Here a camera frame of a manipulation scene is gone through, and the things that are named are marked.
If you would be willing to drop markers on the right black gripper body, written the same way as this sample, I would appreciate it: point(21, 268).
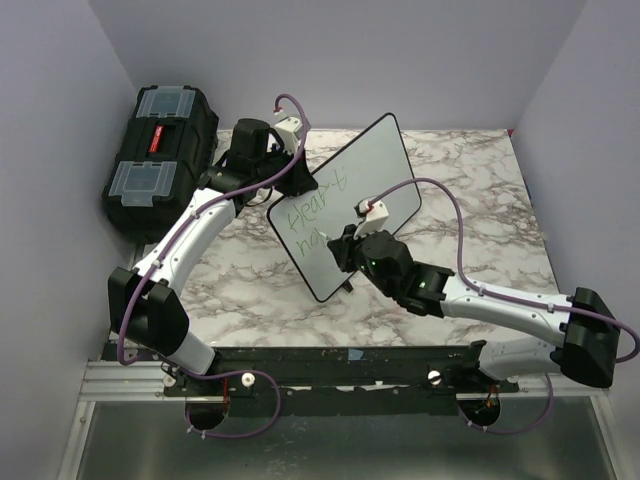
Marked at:
point(351, 258)

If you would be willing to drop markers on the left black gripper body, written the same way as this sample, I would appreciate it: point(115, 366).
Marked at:
point(289, 183)

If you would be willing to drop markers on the white whiteboard black frame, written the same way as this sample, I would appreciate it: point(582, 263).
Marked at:
point(375, 160)

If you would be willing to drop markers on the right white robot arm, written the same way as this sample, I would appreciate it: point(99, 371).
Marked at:
point(571, 334)

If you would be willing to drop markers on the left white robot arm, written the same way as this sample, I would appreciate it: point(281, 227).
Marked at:
point(144, 302)

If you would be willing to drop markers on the black plastic toolbox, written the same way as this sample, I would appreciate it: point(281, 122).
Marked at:
point(169, 142)

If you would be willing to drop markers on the blue tape piece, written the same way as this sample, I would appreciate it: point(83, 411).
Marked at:
point(355, 354)

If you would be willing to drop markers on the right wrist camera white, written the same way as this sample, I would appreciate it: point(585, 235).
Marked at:
point(373, 215)

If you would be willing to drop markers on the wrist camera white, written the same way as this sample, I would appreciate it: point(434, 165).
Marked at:
point(290, 130)
point(373, 215)

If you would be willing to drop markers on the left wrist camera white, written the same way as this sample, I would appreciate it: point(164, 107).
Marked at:
point(290, 130)

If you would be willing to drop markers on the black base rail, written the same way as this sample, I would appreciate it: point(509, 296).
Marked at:
point(321, 381)

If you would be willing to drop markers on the aluminium extrusion frame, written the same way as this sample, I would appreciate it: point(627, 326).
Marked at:
point(112, 382)

